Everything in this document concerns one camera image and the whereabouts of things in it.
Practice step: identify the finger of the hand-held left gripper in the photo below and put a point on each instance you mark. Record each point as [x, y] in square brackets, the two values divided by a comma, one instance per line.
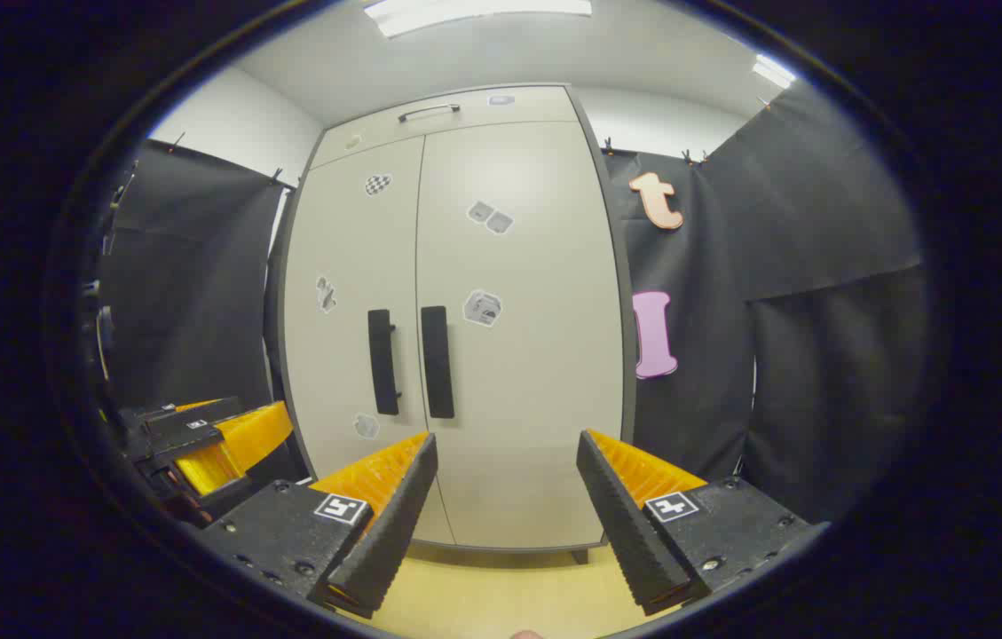
[208, 470]
[256, 430]

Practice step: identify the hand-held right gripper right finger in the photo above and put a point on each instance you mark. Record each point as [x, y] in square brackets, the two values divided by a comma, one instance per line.
[620, 524]

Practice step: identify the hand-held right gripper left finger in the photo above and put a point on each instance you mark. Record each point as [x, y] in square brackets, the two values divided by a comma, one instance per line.
[394, 524]

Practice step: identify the white shoe cabinet door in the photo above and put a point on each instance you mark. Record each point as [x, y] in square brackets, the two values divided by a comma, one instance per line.
[536, 382]
[341, 355]

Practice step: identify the white double-door shoe cabinet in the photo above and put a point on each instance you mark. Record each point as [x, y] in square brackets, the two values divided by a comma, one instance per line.
[616, 266]

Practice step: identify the white cabinet flap panel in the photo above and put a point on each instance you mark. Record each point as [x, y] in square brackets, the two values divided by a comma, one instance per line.
[465, 129]

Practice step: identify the black backdrop cloth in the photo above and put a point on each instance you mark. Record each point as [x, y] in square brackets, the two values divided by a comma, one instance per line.
[802, 266]
[190, 293]

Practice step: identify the dark metal stand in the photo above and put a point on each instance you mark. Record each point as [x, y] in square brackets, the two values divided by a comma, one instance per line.
[103, 328]

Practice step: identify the large ceiling light panel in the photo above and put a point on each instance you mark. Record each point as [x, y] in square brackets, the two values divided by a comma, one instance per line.
[474, 11]

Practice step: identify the small ceiling light panel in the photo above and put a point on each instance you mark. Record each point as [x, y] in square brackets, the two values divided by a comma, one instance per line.
[774, 71]

